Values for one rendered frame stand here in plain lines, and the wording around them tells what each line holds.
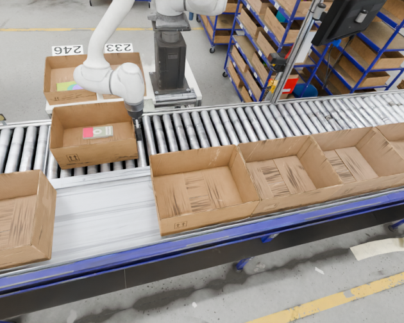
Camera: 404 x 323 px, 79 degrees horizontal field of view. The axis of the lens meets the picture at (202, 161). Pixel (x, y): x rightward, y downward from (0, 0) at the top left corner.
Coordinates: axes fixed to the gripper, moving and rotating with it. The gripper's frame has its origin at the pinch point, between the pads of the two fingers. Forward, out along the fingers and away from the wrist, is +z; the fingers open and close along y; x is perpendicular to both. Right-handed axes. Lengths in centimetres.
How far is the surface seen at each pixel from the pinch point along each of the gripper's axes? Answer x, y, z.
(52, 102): 48, 43, 8
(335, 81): -220, 93, 47
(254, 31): -121, 123, 7
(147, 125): -6.1, 16.9, 10.6
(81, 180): 27.4, -25.9, -3.4
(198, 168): -25.6, -29.4, -4.0
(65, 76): 43, 70, 10
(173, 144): -19.2, -0.4, 10.6
